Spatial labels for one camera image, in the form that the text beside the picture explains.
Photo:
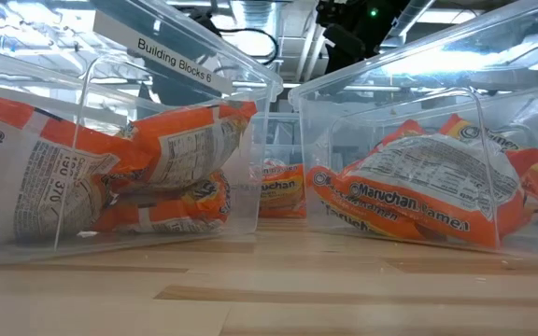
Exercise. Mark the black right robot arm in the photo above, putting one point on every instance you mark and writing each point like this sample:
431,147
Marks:
353,28

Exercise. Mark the clear plastic bin with label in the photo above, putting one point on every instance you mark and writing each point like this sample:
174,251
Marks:
259,140

